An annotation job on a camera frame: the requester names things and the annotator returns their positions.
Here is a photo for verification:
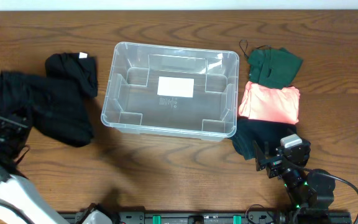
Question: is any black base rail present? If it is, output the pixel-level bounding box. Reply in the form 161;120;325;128
59;211;353;224

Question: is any small black garment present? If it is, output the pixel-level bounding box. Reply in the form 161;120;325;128
45;52;98;98

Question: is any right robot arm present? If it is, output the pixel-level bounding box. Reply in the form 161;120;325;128
253;134;336;223

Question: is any black folded garment right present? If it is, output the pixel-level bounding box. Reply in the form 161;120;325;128
229;119;297;160

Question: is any clear plastic storage bin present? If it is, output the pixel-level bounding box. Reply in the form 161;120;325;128
101;42;239;141

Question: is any large black garment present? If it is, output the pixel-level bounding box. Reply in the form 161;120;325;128
0;72;94;147

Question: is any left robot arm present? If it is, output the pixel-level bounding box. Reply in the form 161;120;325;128
0;114;68;224

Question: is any pink folded garment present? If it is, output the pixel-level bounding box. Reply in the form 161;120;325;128
238;82;300;124

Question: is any dark green garment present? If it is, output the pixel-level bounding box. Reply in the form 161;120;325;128
239;39;303;90

